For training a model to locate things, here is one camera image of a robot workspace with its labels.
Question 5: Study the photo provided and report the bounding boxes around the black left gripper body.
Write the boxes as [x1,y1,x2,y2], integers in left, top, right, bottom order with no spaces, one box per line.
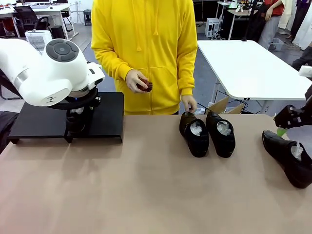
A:
[66,95,102,110]

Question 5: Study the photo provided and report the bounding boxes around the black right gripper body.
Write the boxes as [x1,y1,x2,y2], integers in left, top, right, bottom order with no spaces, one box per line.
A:
[293,84,312,127]

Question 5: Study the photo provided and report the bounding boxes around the brown shoe brush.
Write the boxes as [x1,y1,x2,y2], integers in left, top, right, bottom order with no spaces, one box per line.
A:
[137,77,154,93]

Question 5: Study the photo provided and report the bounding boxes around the black chunky leather shoe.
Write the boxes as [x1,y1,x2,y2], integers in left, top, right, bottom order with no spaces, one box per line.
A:
[206,111,236,158]
[179,111,210,158]

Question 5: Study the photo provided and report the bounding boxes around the person's right forearm yellow sleeve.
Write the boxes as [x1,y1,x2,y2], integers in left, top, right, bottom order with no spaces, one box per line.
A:
[91,48,134,82]

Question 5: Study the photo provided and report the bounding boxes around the person's left forearm yellow sleeve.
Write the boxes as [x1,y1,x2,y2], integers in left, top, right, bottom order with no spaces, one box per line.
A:
[180,56,198,96]

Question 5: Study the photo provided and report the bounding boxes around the person's right hand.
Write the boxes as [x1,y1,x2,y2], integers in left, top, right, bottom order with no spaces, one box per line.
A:
[125,69,149,94]

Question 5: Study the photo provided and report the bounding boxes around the person's left hand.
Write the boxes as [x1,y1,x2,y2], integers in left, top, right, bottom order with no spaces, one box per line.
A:
[181,95,198,114]

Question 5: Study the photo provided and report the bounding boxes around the background person dark trousers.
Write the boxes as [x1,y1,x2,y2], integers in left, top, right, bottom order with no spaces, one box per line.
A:
[291,46,312,71]

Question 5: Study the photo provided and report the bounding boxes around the white table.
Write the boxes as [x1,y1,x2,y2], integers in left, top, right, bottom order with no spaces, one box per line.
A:
[196,40,312,101]

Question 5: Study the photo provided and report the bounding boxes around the grey plastic bin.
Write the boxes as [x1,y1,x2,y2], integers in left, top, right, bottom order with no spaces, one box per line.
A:
[269,38,285,51]

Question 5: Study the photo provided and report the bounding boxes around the black computer tower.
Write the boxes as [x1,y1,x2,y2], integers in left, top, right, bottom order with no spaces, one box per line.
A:
[51,25,66,41]

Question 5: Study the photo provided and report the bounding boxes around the white air purifier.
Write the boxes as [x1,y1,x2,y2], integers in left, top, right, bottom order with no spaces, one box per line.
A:
[25,29,53,53]

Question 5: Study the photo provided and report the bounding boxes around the background person red shirt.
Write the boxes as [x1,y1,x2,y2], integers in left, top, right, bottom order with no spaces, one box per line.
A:
[257,0,285,51]

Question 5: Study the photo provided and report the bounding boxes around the person torso yellow hoodie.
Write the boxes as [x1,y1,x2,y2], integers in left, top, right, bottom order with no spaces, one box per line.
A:
[90,0,198,116]

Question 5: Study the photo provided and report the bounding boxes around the grey stool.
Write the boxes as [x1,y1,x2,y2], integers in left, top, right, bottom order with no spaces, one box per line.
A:
[83,9,93,26]

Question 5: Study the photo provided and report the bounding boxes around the cream hanging garment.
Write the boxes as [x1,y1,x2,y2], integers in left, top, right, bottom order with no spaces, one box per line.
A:
[277,0,297,30]

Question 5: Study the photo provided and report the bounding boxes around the white office desk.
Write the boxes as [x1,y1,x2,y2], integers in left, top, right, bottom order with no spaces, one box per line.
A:
[0,3,78,41]

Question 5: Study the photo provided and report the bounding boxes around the black office chair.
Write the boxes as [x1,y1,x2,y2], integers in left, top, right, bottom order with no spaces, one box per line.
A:
[13,6,51,34]

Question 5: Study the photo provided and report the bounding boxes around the white computer case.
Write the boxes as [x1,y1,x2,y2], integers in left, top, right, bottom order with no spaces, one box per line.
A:
[206,18,221,39]

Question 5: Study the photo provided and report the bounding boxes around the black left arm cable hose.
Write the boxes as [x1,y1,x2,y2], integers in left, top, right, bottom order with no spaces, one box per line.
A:
[48,94,98,110]

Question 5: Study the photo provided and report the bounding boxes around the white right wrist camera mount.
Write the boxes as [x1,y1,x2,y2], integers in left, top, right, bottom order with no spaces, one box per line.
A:
[298,65,312,78]

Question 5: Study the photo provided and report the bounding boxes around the wooden desk black frame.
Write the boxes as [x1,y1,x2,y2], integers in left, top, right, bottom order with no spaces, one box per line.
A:
[225,8,259,41]

